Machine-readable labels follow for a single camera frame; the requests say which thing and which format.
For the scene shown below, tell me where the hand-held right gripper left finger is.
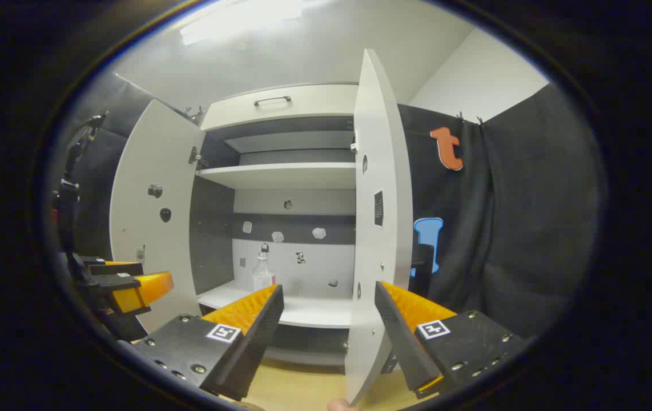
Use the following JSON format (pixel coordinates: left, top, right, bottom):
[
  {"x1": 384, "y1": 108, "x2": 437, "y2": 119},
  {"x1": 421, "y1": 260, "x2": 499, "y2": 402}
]
[{"x1": 131, "y1": 284, "x2": 284, "y2": 402}]

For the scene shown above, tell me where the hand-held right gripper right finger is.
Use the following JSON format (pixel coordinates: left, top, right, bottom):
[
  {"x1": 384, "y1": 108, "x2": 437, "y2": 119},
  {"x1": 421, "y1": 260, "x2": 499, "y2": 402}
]
[{"x1": 374, "y1": 281, "x2": 534, "y2": 400}]

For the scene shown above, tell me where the clear bottle with pink label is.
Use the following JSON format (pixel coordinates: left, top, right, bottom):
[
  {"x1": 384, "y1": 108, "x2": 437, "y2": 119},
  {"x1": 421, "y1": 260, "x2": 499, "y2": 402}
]
[{"x1": 252, "y1": 243, "x2": 276, "y2": 292}]

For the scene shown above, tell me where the white cabinet door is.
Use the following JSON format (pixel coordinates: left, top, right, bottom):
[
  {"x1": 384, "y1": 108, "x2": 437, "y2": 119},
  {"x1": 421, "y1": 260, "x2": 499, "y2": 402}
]
[
  {"x1": 344, "y1": 49, "x2": 440, "y2": 407},
  {"x1": 109, "y1": 99, "x2": 207, "y2": 335}
]

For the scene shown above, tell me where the black backdrop cloth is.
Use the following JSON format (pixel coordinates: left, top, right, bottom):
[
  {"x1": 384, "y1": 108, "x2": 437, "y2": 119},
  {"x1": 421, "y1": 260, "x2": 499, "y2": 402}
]
[{"x1": 61, "y1": 71, "x2": 602, "y2": 339}]

